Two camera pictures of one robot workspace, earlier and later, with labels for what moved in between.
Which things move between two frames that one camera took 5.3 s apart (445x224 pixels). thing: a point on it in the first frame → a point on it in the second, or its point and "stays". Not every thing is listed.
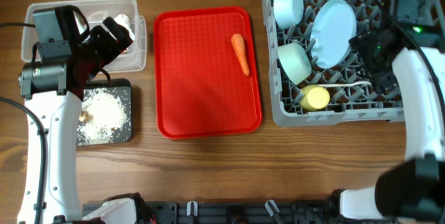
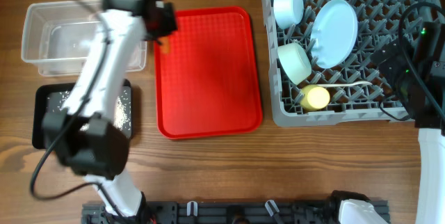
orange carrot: (238, 42) → (165, 45)
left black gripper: (99, 35) → (170, 25)
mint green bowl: (295, 62) stays
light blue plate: (334, 25) stays
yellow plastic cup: (313, 97) stays
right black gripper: (369, 51) → (388, 62)
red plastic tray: (201, 90) stays
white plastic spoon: (345, 85) stays
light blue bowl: (288, 7) stays
